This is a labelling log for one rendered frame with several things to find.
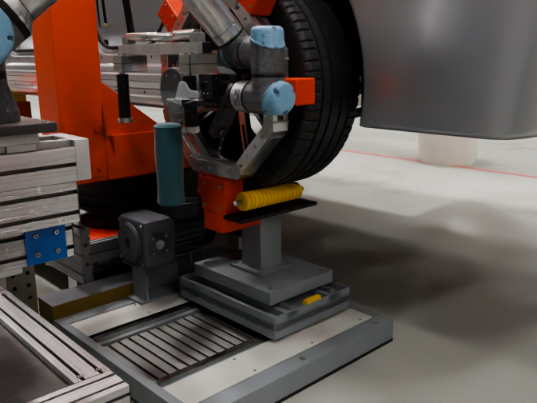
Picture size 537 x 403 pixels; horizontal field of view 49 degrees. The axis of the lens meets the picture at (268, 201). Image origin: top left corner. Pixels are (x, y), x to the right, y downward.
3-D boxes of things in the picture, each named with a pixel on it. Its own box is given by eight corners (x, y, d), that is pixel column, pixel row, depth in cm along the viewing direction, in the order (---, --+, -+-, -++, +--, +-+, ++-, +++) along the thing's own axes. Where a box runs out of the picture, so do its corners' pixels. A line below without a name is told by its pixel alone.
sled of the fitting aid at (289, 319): (348, 309, 207) (349, 283, 204) (274, 344, 183) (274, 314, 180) (252, 273, 242) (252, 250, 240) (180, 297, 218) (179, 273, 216)
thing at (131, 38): (208, 45, 179) (208, 7, 176) (154, 44, 166) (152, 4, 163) (175, 45, 191) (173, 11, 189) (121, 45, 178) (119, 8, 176)
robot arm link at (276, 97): (298, 77, 131) (298, 115, 134) (264, 76, 139) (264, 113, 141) (272, 77, 126) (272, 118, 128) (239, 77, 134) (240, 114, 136)
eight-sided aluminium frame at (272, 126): (289, 185, 172) (289, -13, 159) (272, 189, 168) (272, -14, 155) (180, 162, 211) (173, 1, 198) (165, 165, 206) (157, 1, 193)
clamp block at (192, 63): (217, 73, 157) (217, 52, 156) (189, 73, 151) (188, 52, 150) (206, 73, 161) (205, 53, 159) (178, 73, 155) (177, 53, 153)
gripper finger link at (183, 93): (166, 81, 149) (201, 81, 148) (167, 105, 151) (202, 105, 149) (161, 81, 146) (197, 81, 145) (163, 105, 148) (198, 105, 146)
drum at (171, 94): (243, 111, 182) (242, 64, 178) (186, 116, 168) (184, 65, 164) (214, 108, 192) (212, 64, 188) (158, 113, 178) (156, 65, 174)
